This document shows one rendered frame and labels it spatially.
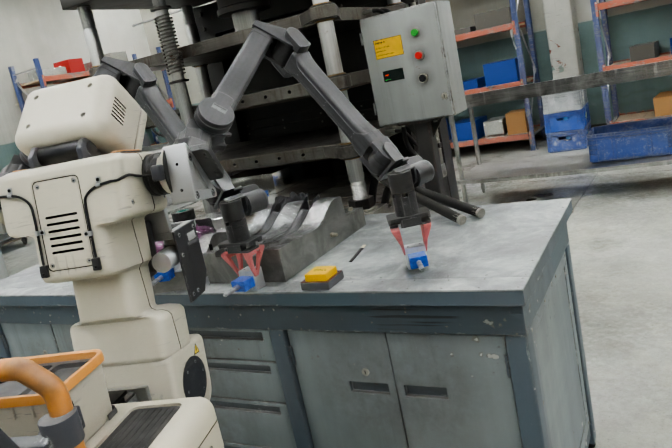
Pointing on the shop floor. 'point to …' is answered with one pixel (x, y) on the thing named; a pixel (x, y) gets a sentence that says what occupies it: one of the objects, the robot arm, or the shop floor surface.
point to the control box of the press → (415, 74)
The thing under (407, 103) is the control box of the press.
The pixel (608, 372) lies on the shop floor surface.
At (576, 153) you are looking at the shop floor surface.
